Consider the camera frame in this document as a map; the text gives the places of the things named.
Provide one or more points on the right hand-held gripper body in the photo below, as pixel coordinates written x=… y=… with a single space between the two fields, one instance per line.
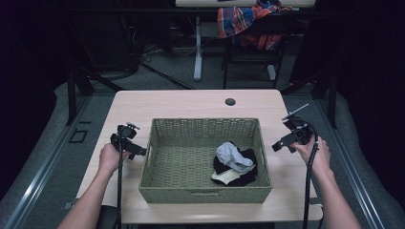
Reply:
x=298 y=129

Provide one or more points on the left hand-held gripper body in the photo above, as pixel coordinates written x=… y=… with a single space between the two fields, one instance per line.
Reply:
x=126 y=137

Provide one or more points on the pile of socks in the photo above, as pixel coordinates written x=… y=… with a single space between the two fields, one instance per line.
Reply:
x=246 y=178

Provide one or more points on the light blue sock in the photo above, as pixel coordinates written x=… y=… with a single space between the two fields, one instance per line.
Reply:
x=232 y=157

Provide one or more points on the green woven basket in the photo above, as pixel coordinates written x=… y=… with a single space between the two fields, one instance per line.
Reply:
x=205 y=160

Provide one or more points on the cream white sock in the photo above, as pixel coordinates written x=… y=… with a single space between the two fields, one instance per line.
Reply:
x=226 y=176

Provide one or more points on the person's left hand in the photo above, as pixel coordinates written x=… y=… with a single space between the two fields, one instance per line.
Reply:
x=110 y=158

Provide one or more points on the person's right hand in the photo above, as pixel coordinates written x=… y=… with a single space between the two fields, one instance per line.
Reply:
x=313 y=154

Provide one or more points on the black metal stand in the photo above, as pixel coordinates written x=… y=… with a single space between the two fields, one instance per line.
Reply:
x=321 y=89
x=78 y=92

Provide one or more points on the black chair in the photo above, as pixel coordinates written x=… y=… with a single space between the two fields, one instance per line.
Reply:
x=254 y=54

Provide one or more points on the white desk leg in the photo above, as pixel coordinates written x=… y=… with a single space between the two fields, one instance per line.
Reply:
x=198 y=51

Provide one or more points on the plaid cloth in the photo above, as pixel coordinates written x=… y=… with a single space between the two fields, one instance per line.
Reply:
x=245 y=20

